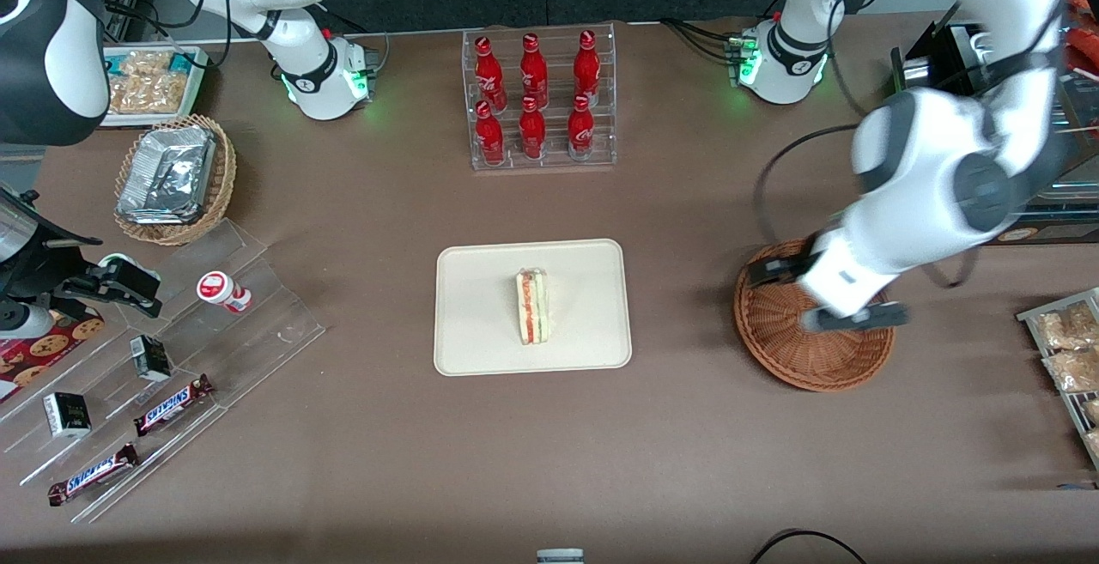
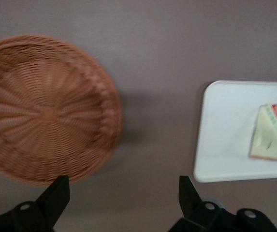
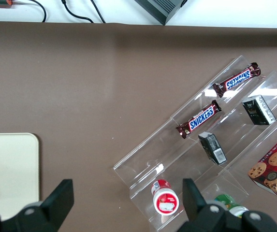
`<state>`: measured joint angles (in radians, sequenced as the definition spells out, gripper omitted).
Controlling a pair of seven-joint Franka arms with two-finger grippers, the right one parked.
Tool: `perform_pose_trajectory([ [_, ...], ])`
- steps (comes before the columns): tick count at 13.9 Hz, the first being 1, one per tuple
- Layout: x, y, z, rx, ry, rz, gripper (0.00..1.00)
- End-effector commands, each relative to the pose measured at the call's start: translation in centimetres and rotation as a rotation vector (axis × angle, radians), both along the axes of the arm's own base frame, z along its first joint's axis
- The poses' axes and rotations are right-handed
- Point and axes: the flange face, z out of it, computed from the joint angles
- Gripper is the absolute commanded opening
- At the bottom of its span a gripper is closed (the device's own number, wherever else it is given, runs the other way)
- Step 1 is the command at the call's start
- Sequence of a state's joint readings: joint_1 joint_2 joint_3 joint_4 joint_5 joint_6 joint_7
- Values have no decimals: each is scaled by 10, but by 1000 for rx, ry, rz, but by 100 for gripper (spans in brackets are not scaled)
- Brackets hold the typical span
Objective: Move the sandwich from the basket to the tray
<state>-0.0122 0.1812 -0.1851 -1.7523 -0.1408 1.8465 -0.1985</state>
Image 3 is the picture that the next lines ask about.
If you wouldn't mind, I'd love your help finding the cream plastic tray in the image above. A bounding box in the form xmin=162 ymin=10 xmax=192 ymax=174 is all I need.
xmin=0 ymin=132 xmax=40 ymax=220

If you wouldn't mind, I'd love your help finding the Snickers chocolate bar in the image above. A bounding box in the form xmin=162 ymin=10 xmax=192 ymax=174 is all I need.
xmin=175 ymin=100 xmax=222 ymax=140
xmin=212 ymin=62 xmax=262 ymax=98

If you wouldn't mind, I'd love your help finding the dark grey ribbed device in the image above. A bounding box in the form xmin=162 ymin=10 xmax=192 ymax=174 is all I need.
xmin=134 ymin=0 xmax=190 ymax=26

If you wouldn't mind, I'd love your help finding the small black carton box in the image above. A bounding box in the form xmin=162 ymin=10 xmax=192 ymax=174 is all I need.
xmin=241 ymin=94 xmax=277 ymax=126
xmin=198 ymin=131 xmax=227 ymax=165

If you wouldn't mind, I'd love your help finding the clear acrylic display stand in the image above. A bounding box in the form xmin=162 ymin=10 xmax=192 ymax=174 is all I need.
xmin=113 ymin=55 xmax=277 ymax=232

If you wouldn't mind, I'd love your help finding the black cable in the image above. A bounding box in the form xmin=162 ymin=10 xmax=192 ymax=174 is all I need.
xmin=90 ymin=0 xmax=106 ymax=24
xmin=61 ymin=0 xmax=95 ymax=24
xmin=12 ymin=0 xmax=48 ymax=23

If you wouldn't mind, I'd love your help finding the red plaid cookie box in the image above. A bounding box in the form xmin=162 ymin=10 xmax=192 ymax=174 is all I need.
xmin=248 ymin=128 xmax=277 ymax=201

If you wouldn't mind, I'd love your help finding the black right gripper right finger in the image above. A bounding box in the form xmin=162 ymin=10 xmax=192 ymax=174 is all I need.
xmin=182 ymin=178 xmax=277 ymax=232

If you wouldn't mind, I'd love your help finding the brown table mat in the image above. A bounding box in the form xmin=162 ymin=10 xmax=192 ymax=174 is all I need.
xmin=0 ymin=20 xmax=277 ymax=232

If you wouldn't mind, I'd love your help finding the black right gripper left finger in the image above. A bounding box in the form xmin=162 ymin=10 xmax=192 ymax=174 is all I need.
xmin=0 ymin=178 xmax=75 ymax=232

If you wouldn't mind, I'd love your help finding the red lidded snack cup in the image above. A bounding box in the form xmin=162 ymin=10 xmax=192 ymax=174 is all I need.
xmin=150 ymin=179 xmax=179 ymax=215

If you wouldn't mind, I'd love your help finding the green lidded snack cup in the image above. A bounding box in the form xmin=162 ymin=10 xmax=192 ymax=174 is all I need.
xmin=214 ymin=194 xmax=249 ymax=218

